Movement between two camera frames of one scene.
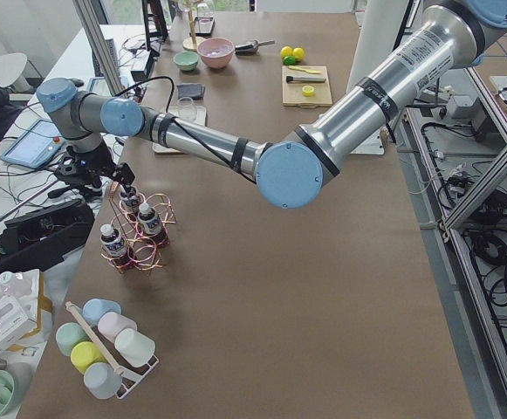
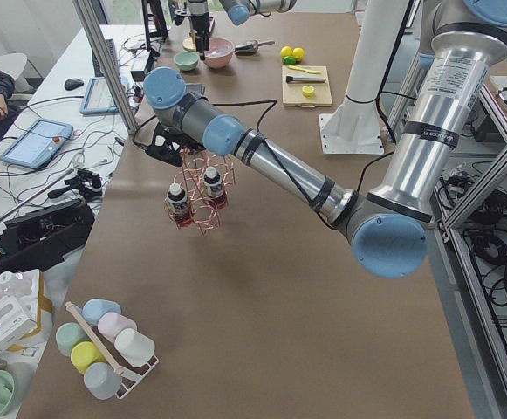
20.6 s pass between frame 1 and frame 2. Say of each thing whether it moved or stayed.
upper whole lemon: stayed
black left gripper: moved
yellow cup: stayed
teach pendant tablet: stayed
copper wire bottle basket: moved
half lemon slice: stayed
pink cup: stayed
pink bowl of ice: stayed
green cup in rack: stayed
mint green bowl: stayed
